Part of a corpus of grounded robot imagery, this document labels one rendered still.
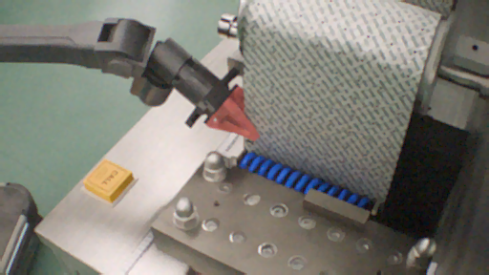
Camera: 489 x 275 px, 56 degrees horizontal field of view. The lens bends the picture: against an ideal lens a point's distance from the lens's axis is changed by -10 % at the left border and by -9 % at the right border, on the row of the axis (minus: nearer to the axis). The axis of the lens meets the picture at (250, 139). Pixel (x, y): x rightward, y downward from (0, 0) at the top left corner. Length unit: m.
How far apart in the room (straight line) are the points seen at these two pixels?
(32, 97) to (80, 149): 0.54
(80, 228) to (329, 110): 0.48
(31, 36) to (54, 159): 1.59
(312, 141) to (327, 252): 0.16
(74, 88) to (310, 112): 2.14
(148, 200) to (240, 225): 0.26
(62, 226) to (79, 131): 1.56
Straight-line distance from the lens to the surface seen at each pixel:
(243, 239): 0.70
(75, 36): 0.77
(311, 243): 0.69
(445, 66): 0.64
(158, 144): 1.01
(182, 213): 0.68
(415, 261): 0.69
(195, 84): 0.74
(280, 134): 0.74
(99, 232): 0.89
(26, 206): 1.89
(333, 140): 0.70
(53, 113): 2.61
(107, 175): 0.94
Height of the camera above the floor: 1.61
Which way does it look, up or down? 45 degrees down
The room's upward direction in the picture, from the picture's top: straight up
